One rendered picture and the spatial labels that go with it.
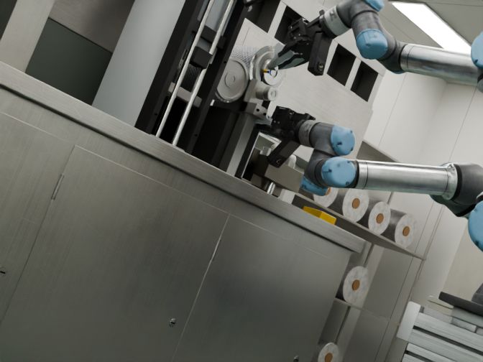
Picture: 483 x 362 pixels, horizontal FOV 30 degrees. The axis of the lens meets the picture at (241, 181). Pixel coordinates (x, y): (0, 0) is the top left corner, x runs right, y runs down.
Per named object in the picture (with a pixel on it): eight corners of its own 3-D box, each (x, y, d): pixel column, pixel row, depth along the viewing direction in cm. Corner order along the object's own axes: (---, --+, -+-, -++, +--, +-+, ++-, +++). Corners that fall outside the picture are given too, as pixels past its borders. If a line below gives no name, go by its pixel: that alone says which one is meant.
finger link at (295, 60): (277, 60, 260) (301, 43, 255) (281, 76, 257) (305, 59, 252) (270, 56, 258) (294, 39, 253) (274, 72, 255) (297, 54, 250)
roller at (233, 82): (210, 90, 244) (226, 50, 245) (153, 80, 262) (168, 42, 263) (238, 107, 253) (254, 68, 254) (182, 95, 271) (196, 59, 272)
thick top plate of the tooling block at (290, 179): (264, 176, 260) (272, 156, 260) (177, 151, 288) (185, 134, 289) (297, 192, 271) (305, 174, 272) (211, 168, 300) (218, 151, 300)
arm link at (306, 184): (306, 187, 233) (322, 147, 234) (294, 187, 244) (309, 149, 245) (333, 198, 235) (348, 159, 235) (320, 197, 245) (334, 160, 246)
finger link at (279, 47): (267, 54, 257) (293, 38, 253) (270, 70, 254) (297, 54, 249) (261, 49, 255) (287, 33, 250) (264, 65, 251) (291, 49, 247)
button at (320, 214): (319, 219, 245) (322, 210, 245) (300, 213, 250) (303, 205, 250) (333, 226, 249) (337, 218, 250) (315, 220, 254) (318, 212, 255)
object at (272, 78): (272, 90, 258) (259, 72, 253) (267, 90, 259) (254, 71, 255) (286, 72, 260) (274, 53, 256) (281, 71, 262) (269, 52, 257)
